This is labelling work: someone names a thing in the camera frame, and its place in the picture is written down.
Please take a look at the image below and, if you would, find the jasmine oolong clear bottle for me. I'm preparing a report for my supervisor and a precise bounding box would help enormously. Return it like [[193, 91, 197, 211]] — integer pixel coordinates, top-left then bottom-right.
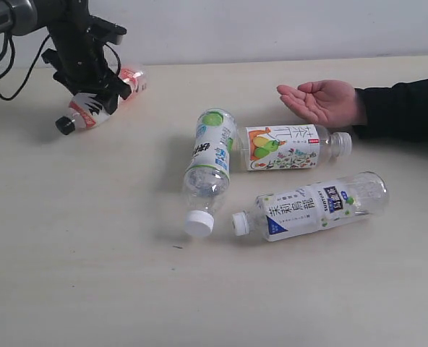
[[233, 171, 390, 242]]

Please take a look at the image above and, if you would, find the bare open human hand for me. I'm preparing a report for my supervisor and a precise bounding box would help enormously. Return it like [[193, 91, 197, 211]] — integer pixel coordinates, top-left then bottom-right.
[[277, 80, 367, 129]]

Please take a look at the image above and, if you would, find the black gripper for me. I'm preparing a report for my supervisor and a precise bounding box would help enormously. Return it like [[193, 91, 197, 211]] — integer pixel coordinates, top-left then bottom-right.
[[42, 1, 132, 115]]

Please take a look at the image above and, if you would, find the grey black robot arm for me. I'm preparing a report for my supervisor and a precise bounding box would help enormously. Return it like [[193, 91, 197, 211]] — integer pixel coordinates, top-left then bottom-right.
[[0, 1, 132, 113]]

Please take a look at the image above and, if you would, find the red white black-capped bottle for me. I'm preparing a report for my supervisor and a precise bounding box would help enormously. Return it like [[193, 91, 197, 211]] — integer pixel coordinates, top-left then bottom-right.
[[55, 65, 147, 135]]

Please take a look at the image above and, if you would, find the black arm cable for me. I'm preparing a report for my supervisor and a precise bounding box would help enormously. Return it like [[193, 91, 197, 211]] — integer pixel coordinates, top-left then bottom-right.
[[0, 34, 123, 101]]

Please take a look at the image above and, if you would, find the black sleeved forearm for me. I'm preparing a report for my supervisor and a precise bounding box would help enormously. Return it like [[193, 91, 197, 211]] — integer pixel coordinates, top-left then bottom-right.
[[354, 79, 428, 142]]

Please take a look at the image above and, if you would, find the lime label white-capped bottle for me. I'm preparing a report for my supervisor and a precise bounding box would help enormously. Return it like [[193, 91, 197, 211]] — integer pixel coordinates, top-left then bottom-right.
[[182, 108, 237, 237]]

